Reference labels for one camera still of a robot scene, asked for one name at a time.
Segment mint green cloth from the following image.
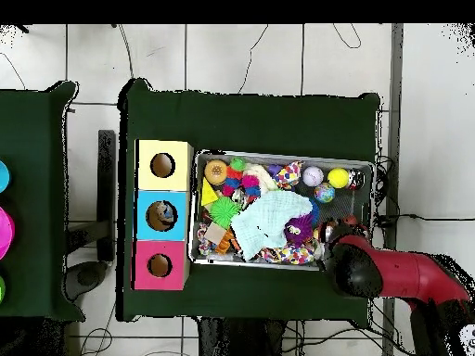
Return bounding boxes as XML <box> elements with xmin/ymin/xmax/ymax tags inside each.
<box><xmin>230</xmin><ymin>190</ymin><xmax>314</xmax><ymax>261</ymax></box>

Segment wooden box with three holes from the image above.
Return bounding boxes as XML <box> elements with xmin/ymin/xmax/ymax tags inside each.
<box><xmin>131</xmin><ymin>139</ymin><xmax>194</xmax><ymax>291</ymax></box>

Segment dark green side table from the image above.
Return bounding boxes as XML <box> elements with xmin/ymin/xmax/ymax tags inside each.
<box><xmin>0</xmin><ymin>81</ymin><xmax>86</xmax><ymax>320</ymax></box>

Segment plain green spiky ball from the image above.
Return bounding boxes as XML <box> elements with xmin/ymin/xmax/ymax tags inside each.
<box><xmin>209</xmin><ymin>196</ymin><xmax>241</xmax><ymax>229</ymax></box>

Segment black upright panel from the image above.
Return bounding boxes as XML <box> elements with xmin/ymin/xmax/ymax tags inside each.
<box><xmin>96</xmin><ymin>129</ymin><xmax>117</xmax><ymax>262</ymax></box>

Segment yellow toy cheese wedge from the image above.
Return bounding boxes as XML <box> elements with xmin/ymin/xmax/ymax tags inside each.
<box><xmin>200</xmin><ymin>176</ymin><xmax>220</xmax><ymax>208</ymax></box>

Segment dark green table cloth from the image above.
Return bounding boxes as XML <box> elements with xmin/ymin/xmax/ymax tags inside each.
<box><xmin>117</xmin><ymin>78</ymin><xmax>381</xmax><ymax>327</ymax></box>

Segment wire mesh bin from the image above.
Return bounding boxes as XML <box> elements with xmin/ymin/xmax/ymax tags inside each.
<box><xmin>187</xmin><ymin>149</ymin><xmax>375</xmax><ymax>273</ymax></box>

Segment plain wooden cube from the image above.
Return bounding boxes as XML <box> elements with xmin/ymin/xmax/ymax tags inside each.
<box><xmin>205</xmin><ymin>222</ymin><xmax>228</xmax><ymax>245</ymax></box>

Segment white baseball toy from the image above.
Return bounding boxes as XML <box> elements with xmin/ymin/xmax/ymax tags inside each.
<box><xmin>302</xmin><ymin>165</ymin><xmax>325</xmax><ymax>187</ymax></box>

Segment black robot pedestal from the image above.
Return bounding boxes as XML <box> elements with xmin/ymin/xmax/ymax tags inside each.
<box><xmin>196</xmin><ymin>317</ymin><xmax>289</xmax><ymax>356</ymax></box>

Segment yellow ball toy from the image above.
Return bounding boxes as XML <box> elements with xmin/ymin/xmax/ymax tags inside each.
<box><xmin>327</xmin><ymin>167</ymin><xmax>350</xmax><ymax>189</ymax></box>

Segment pink round object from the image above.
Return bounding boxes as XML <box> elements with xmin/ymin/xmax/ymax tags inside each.
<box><xmin>0</xmin><ymin>205</ymin><xmax>16</xmax><ymax>261</ymax></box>

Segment toy burger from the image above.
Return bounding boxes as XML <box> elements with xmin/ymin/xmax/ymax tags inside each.
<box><xmin>204</xmin><ymin>159</ymin><xmax>228</xmax><ymax>185</ymax></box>

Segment crushed red silver can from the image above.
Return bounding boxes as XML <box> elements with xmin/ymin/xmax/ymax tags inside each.
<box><xmin>347</xmin><ymin>168</ymin><xmax>366</xmax><ymax>191</ymax></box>

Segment purple spiky ball with eyes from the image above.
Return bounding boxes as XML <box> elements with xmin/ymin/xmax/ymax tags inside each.
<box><xmin>283</xmin><ymin>215</ymin><xmax>315</xmax><ymax>246</ymax></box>

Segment cyan round object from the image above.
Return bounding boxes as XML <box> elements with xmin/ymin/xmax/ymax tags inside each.
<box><xmin>0</xmin><ymin>160</ymin><xmax>11</xmax><ymax>194</ymax></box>

